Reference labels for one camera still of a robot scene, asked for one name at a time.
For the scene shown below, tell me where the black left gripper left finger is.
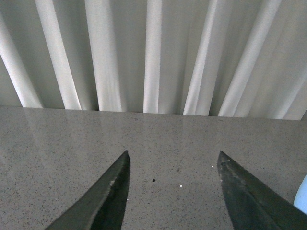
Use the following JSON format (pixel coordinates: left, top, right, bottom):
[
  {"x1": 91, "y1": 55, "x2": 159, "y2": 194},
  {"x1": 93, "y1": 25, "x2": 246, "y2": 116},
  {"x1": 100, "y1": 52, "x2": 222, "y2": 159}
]
[{"x1": 47, "y1": 151, "x2": 130, "y2": 230}]

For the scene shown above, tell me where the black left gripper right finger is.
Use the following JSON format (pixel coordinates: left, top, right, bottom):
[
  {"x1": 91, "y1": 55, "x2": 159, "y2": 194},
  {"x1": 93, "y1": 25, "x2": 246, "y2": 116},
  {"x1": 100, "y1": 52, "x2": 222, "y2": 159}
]
[{"x1": 217, "y1": 151, "x2": 307, "y2": 230}]

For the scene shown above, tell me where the blue plastic cup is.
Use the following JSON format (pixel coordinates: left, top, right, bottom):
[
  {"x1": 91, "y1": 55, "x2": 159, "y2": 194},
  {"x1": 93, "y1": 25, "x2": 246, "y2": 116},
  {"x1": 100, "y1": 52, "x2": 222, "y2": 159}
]
[{"x1": 294, "y1": 175, "x2": 307, "y2": 214}]

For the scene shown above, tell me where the white curtain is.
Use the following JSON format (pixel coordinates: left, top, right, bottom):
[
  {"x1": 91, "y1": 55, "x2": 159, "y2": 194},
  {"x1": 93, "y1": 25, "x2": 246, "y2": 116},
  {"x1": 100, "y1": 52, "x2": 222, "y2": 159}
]
[{"x1": 0, "y1": 0, "x2": 307, "y2": 120}]

